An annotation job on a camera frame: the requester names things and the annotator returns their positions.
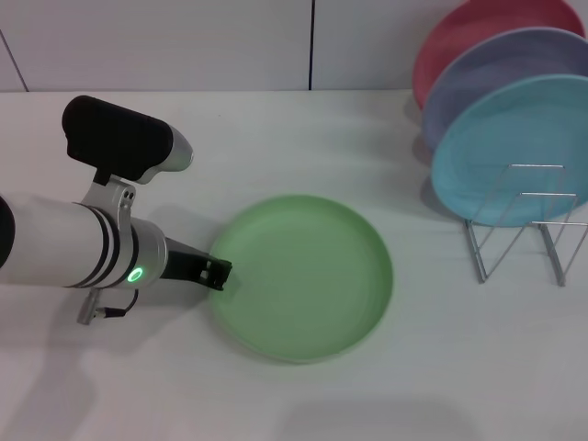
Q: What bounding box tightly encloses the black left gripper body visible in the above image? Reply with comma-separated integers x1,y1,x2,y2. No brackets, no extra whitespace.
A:
163,235,213,284

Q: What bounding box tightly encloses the green plastic plate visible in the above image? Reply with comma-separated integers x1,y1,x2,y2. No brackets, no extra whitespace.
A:
209,194,395,366

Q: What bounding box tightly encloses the purple plastic plate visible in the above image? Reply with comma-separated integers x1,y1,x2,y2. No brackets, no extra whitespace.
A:
421,26,588,153

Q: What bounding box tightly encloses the blue plastic plate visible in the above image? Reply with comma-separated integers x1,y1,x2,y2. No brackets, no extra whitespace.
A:
430,73,588,230

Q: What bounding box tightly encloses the pink plastic plate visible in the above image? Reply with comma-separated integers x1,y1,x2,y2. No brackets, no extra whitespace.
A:
412,0,587,110

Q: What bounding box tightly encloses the black cable with metal plug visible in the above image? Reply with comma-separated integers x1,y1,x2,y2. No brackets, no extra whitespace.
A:
75,288,140,325

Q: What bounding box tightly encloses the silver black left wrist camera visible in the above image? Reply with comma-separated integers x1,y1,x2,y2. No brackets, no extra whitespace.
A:
62,95,195,187

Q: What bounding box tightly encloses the silver wire plate rack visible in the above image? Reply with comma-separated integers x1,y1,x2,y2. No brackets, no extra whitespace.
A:
463,164,588,288

